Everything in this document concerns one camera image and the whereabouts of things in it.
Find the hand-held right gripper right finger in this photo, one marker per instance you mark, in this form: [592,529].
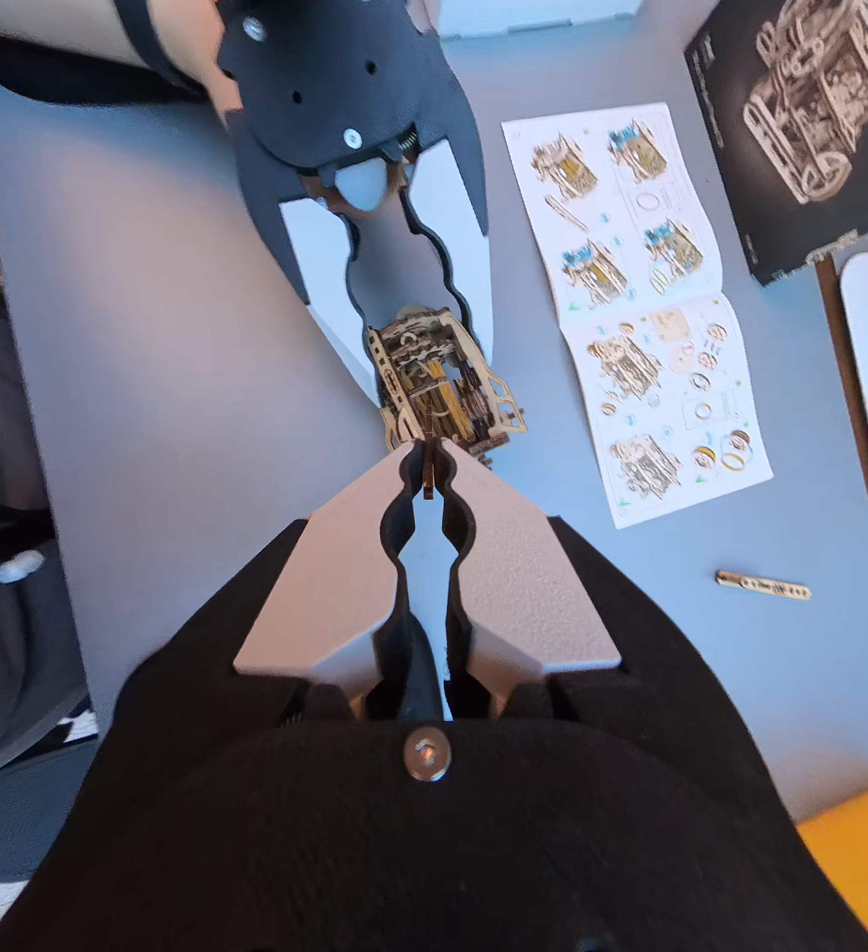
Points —
[530,595]

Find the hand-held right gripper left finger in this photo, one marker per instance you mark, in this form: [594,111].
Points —
[322,595]

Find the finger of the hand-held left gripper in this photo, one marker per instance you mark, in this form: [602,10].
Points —
[315,253]
[456,216]

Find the thin wooden strip part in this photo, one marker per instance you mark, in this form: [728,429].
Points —
[429,476]

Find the wooden submarine model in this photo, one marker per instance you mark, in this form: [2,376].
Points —
[441,372]

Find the person's left forearm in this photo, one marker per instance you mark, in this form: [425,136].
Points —
[32,30]

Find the black model kit box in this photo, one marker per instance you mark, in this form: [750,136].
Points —
[738,186]

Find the person's left hand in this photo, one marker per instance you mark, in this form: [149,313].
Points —
[188,37]

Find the illustrated assembly booklet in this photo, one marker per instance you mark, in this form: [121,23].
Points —
[627,223]

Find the white cardboard box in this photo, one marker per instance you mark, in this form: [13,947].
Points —
[538,15]

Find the small flat wooden part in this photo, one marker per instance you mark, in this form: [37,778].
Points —
[761,584]

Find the dark grey cloth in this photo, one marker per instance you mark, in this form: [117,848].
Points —
[2,654]

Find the black mesh chair seat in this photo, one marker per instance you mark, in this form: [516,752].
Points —
[17,818]

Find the yellow plastic bin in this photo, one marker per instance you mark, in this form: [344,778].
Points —
[865,863]

